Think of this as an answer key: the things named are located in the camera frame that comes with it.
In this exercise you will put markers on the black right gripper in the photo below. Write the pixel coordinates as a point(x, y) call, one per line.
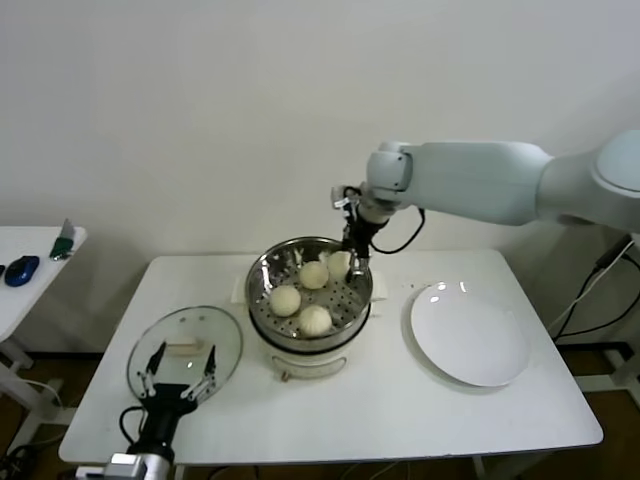
point(361, 232)

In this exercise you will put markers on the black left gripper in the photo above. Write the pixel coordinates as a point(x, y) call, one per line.
point(165, 405)

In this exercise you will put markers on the white steamed baozi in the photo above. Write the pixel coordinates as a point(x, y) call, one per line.
point(314, 275)
point(285, 300)
point(315, 321)
point(339, 263)

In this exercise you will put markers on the round glass pot lid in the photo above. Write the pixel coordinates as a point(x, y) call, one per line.
point(220, 340)

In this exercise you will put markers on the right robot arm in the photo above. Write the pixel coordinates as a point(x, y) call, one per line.
point(475, 175)

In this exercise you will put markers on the perforated steel steamer basket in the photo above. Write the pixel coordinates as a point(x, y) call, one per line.
point(260, 285)

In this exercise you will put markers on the large white plate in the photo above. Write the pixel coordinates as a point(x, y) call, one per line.
point(465, 335)

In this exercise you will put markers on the white side table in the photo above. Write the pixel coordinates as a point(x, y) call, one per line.
point(45, 240)

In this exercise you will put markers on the blue computer mouse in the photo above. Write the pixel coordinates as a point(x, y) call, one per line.
point(22, 270)

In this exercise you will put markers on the black power adapter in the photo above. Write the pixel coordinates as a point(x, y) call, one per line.
point(614, 252)

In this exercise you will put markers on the white shelf stand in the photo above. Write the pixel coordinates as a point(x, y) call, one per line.
point(625, 370)

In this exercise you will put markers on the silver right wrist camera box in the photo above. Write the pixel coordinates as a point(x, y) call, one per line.
point(342, 195)

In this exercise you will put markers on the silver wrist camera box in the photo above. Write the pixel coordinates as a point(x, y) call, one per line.
point(125, 464)
point(342, 195)

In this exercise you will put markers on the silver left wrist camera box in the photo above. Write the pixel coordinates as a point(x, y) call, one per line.
point(125, 464)

